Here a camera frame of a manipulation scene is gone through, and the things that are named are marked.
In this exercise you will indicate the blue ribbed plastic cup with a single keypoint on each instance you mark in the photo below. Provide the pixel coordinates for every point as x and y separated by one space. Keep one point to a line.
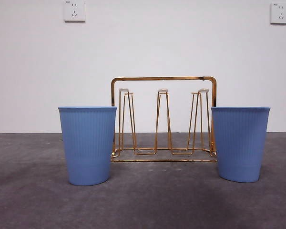
87 143
239 143

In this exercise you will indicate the white wall power socket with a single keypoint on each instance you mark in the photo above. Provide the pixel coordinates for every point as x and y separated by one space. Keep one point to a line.
74 12
280 13

